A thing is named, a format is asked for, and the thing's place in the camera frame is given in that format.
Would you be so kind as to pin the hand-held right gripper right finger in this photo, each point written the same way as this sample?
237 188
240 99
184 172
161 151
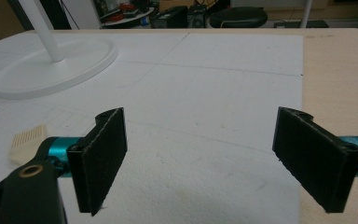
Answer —
315 155

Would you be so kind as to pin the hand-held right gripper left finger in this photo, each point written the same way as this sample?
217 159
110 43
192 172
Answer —
101 155

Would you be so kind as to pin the cream ribbed plastic piece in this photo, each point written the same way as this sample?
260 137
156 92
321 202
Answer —
28 144

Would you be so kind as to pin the white paper sheet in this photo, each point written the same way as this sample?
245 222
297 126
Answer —
180 124

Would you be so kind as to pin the white lamp stand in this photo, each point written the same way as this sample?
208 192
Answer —
54 70

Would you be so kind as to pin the white round table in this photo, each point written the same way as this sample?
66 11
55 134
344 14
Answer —
127 17

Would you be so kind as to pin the white metal pole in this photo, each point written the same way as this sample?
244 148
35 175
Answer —
306 13

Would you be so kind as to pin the black box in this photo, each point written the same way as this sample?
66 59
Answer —
172 17

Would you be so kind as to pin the black round stool seat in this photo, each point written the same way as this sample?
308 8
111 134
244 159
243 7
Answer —
238 17

